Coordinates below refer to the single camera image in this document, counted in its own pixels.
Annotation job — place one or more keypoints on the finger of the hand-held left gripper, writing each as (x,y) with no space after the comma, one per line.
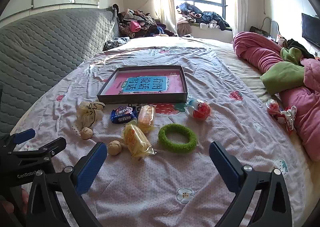
(50,146)
(23,135)

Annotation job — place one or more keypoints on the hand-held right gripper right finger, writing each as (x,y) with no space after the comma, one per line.
(225,164)

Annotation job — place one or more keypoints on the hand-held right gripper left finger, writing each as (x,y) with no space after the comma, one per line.
(91,167)

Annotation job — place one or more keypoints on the walnut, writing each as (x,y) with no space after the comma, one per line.
(86,133)
(114,147)

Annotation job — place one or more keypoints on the yellow snack packet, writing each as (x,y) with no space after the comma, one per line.
(136,141)

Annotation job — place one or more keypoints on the large red white egg toy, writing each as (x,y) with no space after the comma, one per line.
(201,111)

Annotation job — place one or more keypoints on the blue cookie packet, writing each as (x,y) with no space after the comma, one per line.
(123,115)

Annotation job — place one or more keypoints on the clear orange cake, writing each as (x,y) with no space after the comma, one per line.
(147,117)

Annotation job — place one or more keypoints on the dark cardboard box tray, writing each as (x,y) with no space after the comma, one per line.
(142,98)

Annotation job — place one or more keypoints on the person's left hand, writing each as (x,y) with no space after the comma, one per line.
(25,199)

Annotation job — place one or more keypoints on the strawberry print bed sheet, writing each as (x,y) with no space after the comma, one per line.
(155,187)

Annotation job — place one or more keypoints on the red white patterned packet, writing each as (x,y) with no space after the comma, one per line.
(288,118)

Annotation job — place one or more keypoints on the grey quilted headboard cover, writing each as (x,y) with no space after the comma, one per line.
(50,42)

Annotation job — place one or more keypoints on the green cloth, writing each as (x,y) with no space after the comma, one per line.
(280,77)

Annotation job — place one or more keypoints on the pink quilt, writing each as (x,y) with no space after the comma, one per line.
(257,52)

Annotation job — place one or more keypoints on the dark patterned cloth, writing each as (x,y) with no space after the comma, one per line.
(116,43)

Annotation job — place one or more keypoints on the black bag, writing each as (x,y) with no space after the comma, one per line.
(258,31)

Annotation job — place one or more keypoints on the black clothes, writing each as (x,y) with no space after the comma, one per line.
(298,47)

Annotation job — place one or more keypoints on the pile of dark blue clothes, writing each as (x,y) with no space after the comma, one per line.
(207,17)

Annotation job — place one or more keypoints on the pile of mixed clothes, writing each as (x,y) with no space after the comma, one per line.
(140,24)

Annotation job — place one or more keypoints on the black television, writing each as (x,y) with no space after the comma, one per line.
(310,29)

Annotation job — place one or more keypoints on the cream curtain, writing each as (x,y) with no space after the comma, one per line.
(240,0)
(165,0)

